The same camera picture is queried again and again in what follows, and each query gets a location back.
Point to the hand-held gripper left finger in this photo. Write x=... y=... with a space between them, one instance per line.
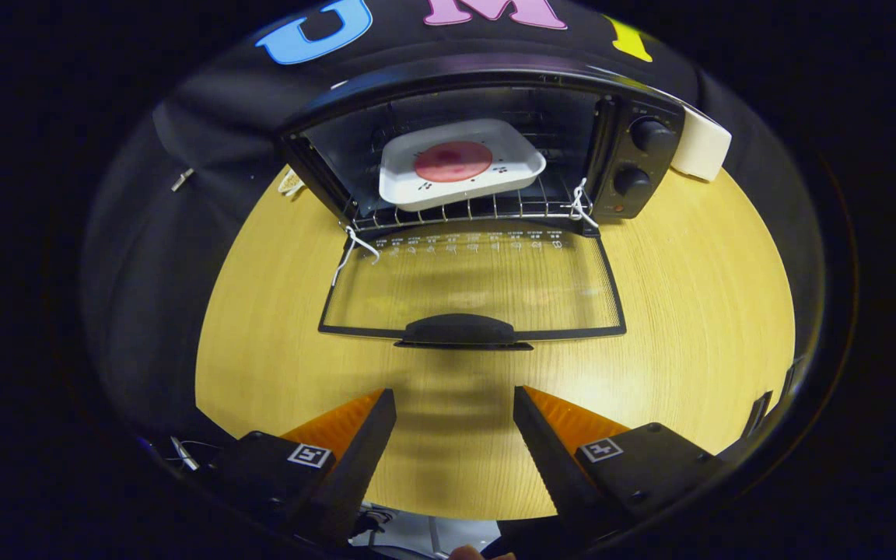
x=355 y=467

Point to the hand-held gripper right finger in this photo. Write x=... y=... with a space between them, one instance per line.
x=549 y=463

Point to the white square plate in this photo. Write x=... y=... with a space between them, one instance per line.
x=510 y=167

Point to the black toaster oven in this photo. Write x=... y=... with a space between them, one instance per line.
x=638 y=167

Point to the pink ham slice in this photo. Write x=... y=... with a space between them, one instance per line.
x=452 y=161

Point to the white toaster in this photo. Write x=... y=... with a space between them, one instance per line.
x=701 y=144

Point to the black chair back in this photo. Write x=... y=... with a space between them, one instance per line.
x=757 y=414

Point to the black backdrop cloth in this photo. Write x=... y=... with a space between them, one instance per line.
x=152 y=272

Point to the silver clip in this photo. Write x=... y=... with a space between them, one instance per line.
x=181 y=180

